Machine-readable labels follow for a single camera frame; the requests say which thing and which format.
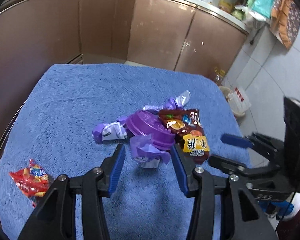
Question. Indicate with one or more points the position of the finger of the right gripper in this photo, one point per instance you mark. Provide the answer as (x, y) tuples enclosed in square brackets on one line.
[(226, 165), (233, 140)]

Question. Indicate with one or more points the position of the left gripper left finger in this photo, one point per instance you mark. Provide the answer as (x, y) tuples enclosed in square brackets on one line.
[(55, 215)]

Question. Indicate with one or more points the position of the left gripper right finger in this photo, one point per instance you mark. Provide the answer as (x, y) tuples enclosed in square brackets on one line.
[(241, 215)]

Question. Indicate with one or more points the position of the brown red snack bag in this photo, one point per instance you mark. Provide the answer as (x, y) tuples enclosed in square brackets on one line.
[(189, 132)]

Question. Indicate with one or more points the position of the dark red sleeve forearm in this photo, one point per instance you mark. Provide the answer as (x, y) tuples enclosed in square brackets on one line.
[(289, 229)]

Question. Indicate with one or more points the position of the red beige trash bin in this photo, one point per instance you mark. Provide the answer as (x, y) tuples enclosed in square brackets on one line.
[(237, 100)]

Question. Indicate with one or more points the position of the brown kitchen cabinets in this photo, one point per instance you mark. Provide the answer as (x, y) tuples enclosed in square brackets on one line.
[(36, 34)]

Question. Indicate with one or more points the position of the blue gloved right hand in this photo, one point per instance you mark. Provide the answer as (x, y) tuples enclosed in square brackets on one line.
[(281, 210)]

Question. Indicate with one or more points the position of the small red snack packet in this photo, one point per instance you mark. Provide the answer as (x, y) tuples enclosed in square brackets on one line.
[(33, 181)]

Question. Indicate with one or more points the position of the cooking oil bottle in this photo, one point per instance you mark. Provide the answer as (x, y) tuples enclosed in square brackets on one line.
[(217, 76)]

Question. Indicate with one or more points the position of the purple clear twisted wrapper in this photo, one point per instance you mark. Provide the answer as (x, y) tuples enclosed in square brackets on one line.
[(172, 104)]

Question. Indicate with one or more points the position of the purple white crumpled wrapper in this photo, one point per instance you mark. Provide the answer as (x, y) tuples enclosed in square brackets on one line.
[(142, 147)]

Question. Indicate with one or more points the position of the purple plastic lid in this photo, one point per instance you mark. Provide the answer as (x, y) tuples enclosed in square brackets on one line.
[(145, 123)]

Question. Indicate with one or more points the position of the blue towel mat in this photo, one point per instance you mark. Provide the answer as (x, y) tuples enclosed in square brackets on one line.
[(54, 128)]

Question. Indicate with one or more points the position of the orange patterned hanging cloth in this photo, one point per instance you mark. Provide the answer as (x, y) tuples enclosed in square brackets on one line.
[(285, 21)]

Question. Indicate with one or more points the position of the teal hanging bag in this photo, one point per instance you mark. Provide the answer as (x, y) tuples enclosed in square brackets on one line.
[(263, 7)]

